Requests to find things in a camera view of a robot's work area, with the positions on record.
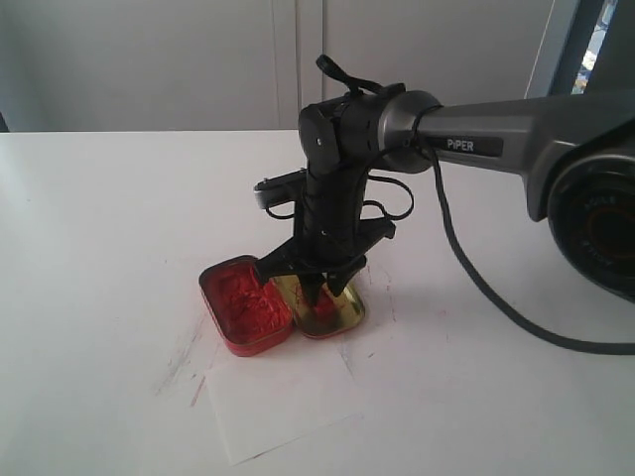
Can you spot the red plastic stamp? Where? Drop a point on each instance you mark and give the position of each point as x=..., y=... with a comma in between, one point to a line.
x=325, y=309

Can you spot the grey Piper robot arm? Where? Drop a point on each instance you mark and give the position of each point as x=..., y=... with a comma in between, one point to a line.
x=574, y=154

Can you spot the gold tin lid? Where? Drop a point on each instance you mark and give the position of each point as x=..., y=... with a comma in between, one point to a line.
x=351, y=310

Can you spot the white paper sheet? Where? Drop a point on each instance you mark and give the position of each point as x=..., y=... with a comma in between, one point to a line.
x=268, y=400

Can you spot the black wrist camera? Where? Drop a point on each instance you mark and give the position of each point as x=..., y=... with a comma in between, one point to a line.
x=272, y=192

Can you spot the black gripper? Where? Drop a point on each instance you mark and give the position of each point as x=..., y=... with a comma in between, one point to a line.
x=329, y=235

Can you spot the red ink paste tin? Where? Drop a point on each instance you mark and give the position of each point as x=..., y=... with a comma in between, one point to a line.
x=250, y=317

